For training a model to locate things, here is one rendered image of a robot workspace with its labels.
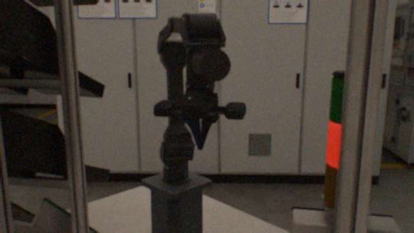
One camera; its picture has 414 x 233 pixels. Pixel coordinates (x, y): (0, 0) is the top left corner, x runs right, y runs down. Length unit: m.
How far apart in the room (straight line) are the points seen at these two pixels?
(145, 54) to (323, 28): 1.66
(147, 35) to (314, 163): 2.05
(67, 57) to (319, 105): 3.33
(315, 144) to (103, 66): 2.18
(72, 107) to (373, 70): 0.41
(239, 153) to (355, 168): 3.36
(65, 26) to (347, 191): 0.43
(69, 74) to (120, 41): 3.13
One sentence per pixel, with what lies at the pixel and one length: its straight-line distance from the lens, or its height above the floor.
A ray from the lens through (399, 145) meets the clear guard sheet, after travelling 0.44.
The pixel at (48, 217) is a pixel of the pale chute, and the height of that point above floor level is 1.18.
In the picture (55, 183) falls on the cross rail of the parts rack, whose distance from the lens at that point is 0.65.
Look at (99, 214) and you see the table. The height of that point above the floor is 0.86.
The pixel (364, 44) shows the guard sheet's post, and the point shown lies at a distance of 0.40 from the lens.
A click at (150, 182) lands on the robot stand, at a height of 1.06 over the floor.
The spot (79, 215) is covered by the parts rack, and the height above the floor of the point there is 1.18.
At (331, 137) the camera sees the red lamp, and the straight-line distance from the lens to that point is 0.45.
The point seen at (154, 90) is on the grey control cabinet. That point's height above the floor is 0.95.
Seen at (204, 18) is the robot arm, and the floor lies 1.49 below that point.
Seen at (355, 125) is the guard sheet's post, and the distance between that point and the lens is 0.41.
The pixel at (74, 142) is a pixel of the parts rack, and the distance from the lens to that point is 0.61.
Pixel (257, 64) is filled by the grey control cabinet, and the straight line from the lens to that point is 3.62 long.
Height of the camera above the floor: 1.45
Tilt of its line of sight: 12 degrees down
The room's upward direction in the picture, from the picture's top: straight up
